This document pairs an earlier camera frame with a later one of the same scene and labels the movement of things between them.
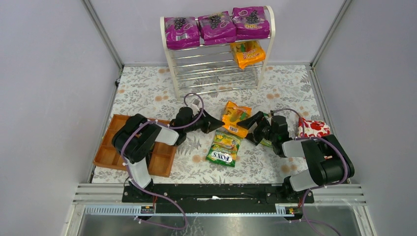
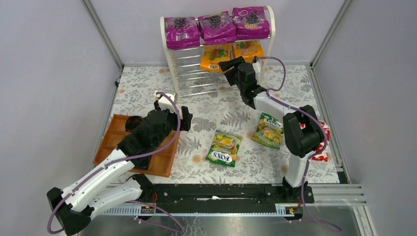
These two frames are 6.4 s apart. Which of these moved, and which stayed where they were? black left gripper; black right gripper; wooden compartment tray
Moved: black right gripper; black left gripper
Stayed: wooden compartment tray
